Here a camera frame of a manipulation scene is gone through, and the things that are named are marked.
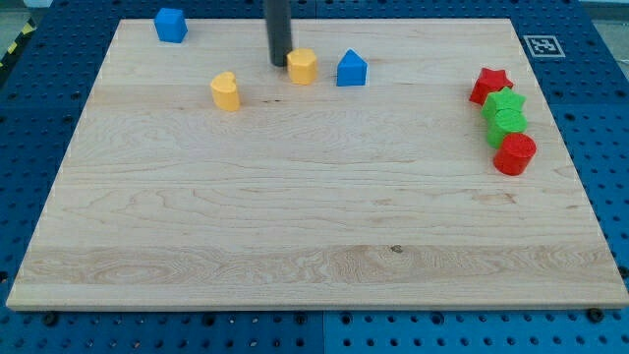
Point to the yellow heart block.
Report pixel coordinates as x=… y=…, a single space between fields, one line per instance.
x=224 y=90

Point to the light wooden board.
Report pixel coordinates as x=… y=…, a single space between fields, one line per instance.
x=317 y=197

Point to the blue house-shaped block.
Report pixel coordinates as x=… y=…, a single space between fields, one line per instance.
x=352 y=70

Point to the yellow hexagon block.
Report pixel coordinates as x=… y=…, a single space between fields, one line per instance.
x=302 y=66

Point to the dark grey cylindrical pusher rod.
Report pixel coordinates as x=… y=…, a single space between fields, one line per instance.
x=277 y=14

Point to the green cylinder block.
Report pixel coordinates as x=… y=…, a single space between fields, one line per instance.
x=503 y=123

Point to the red star block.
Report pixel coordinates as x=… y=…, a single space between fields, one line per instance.
x=488 y=81

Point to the red cylinder block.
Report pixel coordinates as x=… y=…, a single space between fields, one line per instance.
x=514 y=154

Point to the green star block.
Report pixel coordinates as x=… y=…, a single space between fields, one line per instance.
x=504 y=99

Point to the blue cube block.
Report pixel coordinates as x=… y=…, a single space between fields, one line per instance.
x=170 y=25

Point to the white fiducial marker tag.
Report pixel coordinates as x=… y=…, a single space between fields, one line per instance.
x=544 y=46

